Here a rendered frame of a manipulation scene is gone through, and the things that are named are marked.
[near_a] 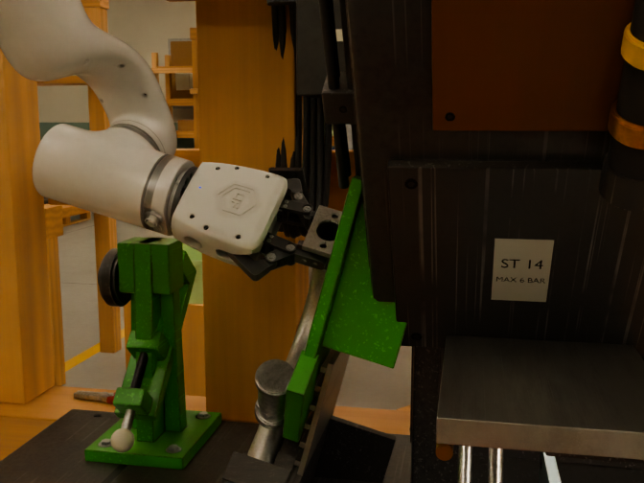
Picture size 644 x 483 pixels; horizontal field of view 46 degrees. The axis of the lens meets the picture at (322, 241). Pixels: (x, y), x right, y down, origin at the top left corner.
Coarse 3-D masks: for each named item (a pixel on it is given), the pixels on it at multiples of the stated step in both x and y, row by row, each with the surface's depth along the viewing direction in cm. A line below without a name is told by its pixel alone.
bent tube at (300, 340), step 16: (320, 208) 79; (320, 224) 79; (336, 224) 79; (320, 240) 77; (320, 272) 82; (320, 288) 84; (304, 320) 86; (304, 336) 85; (256, 432) 79; (272, 432) 78; (256, 448) 77; (272, 448) 77
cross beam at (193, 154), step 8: (176, 152) 118; (184, 152) 118; (192, 152) 117; (352, 152) 113; (192, 160) 118; (352, 160) 113; (352, 168) 113; (336, 176) 114; (352, 176) 113; (336, 184) 114; (336, 192) 114; (344, 192) 114; (48, 200) 123; (56, 200) 123; (336, 200) 114; (344, 200) 114; (336, 208) 114
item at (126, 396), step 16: (192, 272) 105; (160, 320) 98; (128, 336) 97; (160, 336) 96; (144, 352) 96; (160, 352) 96; (128, 368) 98; (144, 368) 95; (160, 368) 97; (128, 384) 97; (144, 384) 96; (160, 384) 96; (128, 400) 92; (144, 400) 92; (160, 400) 95; (144, 416) 94
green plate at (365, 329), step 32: (352, 192) 67; (352, 224) 67; (352, 256) 69; (352, 288) 69; (320, 320) 69; (352, 320) 70; (384, 320) 69; (320, 352) 72; (352, 352) 70; (384, 352) 70
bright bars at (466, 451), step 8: (464, 448) 64; (496, 448) 64; (464, 456) 64; (496, 456) 63; (464, 464) 63; (496, 464) 63; (464, 472) 63; (496, 472) 62; (464, 480) 62; (496, 480) 62
